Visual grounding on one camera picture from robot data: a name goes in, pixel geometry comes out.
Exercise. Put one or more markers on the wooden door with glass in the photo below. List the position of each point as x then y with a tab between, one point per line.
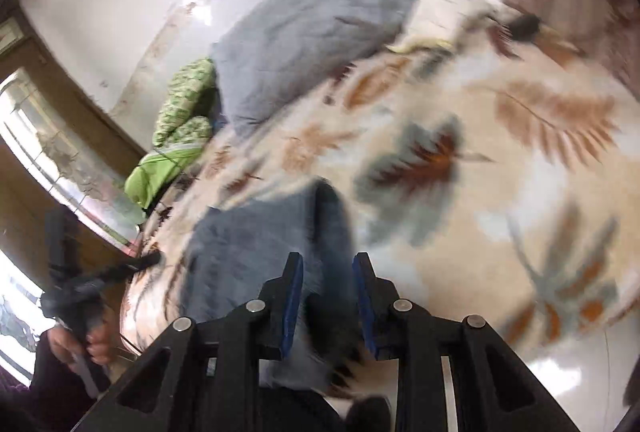
58	149

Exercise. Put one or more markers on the grey denim pants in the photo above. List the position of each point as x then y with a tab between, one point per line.
232	253

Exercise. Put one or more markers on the green patterned quilt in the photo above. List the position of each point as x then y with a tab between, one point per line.
181	130

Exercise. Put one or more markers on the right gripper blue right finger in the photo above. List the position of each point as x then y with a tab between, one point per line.
493	388

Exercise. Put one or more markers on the grey quilted pillow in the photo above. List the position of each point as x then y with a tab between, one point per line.
284	48

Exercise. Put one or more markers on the leaf pattern bed blanket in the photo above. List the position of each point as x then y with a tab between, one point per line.
500	180

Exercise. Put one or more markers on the cream white pillow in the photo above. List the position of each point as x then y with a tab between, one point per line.
440	23

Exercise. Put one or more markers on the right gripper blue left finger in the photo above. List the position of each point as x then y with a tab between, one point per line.
204	376

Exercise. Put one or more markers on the person left hand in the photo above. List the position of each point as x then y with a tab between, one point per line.
99	344

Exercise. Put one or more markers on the black power adapter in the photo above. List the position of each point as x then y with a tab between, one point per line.
524	28

